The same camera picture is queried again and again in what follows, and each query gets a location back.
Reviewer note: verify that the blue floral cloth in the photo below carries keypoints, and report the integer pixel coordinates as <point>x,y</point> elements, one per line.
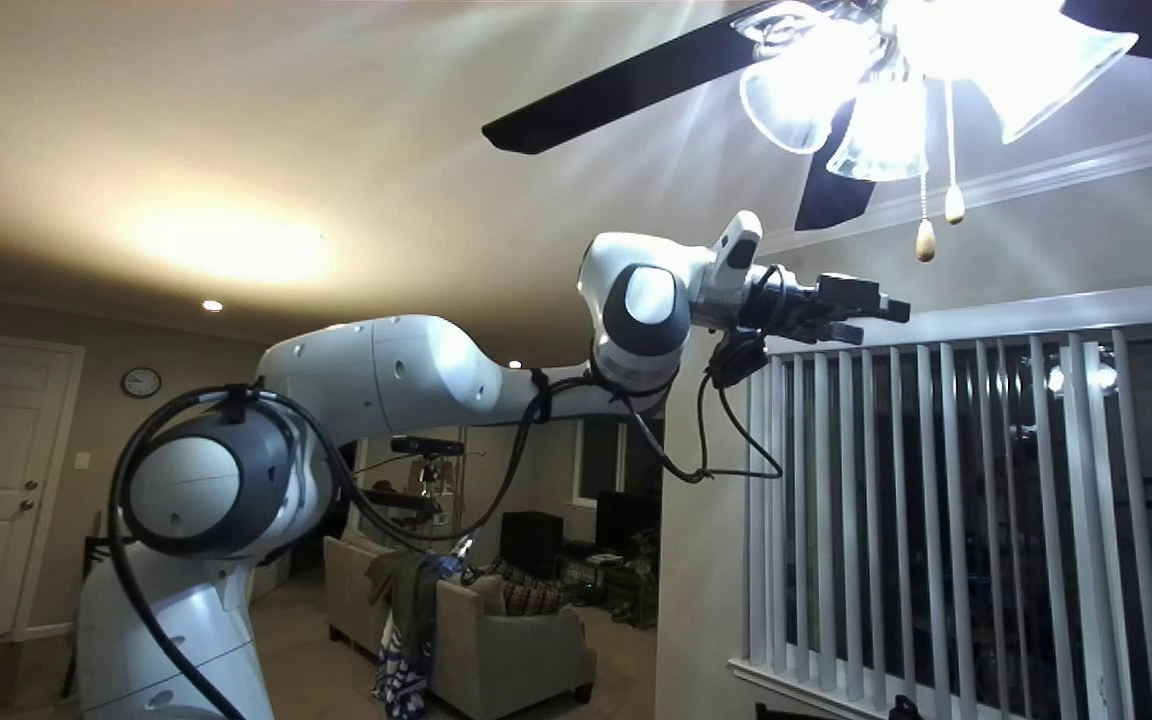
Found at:
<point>400,682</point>

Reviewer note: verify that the beige sofa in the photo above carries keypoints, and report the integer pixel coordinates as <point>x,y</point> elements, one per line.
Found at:
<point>508,646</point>

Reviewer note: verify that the black television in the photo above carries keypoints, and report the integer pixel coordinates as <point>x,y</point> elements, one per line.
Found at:
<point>528,547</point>

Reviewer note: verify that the dark framed window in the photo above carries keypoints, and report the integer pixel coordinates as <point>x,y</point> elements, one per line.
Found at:
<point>611,461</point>

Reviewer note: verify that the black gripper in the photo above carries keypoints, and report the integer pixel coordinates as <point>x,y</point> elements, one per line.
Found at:
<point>797,306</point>

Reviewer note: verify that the white blind valance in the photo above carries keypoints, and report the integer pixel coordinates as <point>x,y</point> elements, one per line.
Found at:
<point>1003,317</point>

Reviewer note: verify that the glass fan light shade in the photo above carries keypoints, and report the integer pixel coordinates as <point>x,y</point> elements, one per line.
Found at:
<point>883,133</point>
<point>1017,55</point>
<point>797,87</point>

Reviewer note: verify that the white light switch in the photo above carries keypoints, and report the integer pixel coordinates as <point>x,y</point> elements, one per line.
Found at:
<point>81,457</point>

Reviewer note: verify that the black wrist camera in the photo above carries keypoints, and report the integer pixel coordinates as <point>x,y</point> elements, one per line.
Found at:
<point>739,359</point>

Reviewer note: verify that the ornate fan motor housing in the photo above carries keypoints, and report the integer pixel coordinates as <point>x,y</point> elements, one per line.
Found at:
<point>862,8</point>

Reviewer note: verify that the recessed ceiling light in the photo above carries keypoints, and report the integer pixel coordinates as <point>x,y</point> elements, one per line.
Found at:
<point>214,306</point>
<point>512,361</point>

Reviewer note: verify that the round wall clock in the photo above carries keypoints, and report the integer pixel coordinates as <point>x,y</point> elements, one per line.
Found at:
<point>140,381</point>

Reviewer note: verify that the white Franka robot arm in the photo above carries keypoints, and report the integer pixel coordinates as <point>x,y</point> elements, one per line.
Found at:
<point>388,373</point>

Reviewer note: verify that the white vertical window blinds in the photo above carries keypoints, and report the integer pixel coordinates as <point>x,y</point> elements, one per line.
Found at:
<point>978,534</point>

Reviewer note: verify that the black camera on stand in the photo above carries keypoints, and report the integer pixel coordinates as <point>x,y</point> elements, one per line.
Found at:
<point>424,445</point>

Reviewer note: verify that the small dark object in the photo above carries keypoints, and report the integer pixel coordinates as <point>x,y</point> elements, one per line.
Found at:
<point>906,709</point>

